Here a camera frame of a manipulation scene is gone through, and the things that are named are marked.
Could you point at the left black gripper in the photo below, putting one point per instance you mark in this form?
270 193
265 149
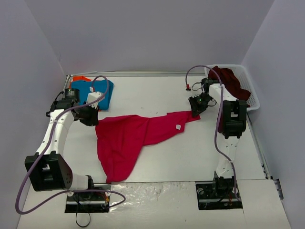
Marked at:
90 117

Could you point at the blue folded t shirt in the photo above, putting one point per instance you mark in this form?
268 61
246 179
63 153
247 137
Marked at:
104 104

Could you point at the magenta t shirt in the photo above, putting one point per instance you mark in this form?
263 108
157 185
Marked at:
120 139

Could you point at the dark red t shirt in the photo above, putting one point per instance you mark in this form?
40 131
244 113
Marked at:
231 83

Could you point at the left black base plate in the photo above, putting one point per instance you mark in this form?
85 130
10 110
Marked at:
87 202

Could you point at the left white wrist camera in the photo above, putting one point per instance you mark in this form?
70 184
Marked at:
93 99

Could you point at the orange folded t shirt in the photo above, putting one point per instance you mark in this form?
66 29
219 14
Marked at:
76 78

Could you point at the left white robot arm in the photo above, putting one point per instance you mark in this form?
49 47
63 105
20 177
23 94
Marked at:
47 168

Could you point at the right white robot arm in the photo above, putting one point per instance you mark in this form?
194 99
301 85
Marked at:
230 125

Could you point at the white plastic basket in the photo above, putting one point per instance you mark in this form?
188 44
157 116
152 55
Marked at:
245 81

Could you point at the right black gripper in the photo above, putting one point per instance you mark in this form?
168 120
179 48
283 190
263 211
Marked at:
197 105

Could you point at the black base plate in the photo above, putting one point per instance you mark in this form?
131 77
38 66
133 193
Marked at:
208 198
87 202

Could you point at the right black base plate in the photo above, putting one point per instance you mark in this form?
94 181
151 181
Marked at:
208 198

